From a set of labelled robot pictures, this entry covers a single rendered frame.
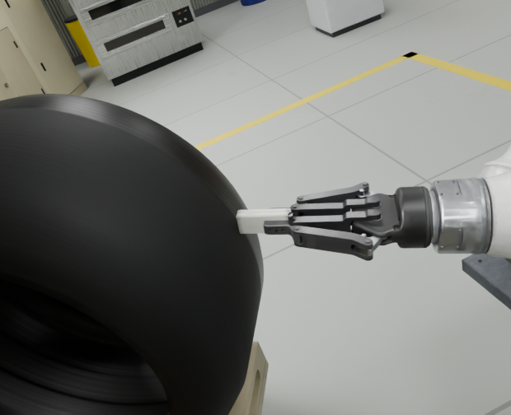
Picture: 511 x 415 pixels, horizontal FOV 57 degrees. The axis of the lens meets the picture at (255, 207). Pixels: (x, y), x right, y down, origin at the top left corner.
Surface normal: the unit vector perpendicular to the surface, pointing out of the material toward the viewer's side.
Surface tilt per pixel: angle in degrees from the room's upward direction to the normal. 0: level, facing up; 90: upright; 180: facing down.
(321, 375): 0
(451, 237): 90
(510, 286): 0
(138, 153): 45
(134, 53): 90
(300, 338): 0
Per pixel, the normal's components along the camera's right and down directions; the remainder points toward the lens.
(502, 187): -0.35, -0.70
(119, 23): 0.36, 0.44
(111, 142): 0.37, -0.70
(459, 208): -0.22, -0.24
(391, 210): -0.15, -0.80
